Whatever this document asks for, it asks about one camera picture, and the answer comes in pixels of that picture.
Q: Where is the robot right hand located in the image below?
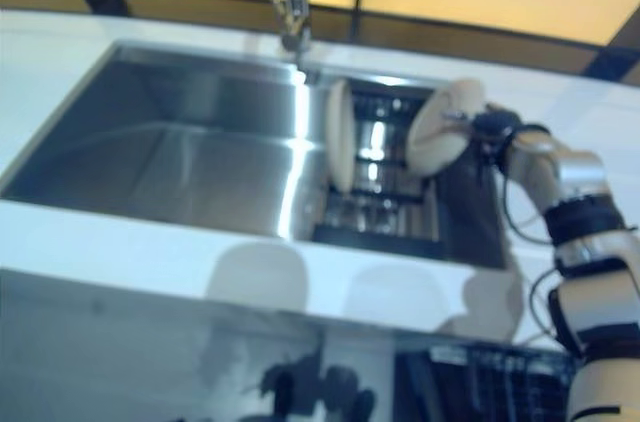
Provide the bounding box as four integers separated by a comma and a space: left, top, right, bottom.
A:
442, 101, 524, 171

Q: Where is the beige round plate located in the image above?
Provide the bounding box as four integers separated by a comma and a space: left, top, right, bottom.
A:
326, 78, 359, 194
405, 77, 489, 178

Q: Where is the dark dishwasher lower rack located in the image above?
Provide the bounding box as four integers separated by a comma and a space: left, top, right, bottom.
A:
428, 344, 577, 422

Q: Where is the open built-in dishwasher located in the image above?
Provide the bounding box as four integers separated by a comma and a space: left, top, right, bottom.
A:
393, 338, 584, 422

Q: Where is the black sink dish rack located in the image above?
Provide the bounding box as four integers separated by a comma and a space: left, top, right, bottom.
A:
312, 74, 452, 249

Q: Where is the white cabinet door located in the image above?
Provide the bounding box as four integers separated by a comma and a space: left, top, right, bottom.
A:
320, 324, 397, 422
0, 266, 325, 422

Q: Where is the stainless steel sink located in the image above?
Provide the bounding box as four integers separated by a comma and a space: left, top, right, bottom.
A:
0, 39, 512, 272

